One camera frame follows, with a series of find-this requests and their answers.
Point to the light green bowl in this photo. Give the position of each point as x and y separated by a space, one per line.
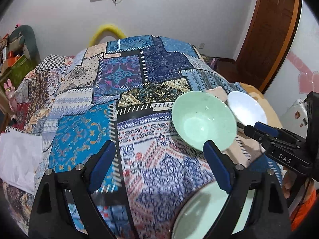
199 117

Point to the white mini fridge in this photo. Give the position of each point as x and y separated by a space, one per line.
296 119

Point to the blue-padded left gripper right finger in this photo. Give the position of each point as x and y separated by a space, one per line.
221 166

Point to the pink heart wall decal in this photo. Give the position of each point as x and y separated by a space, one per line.
308 82

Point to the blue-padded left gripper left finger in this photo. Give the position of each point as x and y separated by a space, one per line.
98 165

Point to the person's right hand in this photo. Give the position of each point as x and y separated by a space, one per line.
288 182

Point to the pink bunny toy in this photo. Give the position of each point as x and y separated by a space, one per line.
10 94

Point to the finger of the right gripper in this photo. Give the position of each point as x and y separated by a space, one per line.
269 143
271 129

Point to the brown wooden door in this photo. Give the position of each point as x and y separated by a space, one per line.
268 40

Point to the folded white cloth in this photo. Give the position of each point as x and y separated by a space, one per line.
20 156

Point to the light green plate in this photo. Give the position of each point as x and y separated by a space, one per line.
199 213

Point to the white patterned bowl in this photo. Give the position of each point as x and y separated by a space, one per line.
246 109

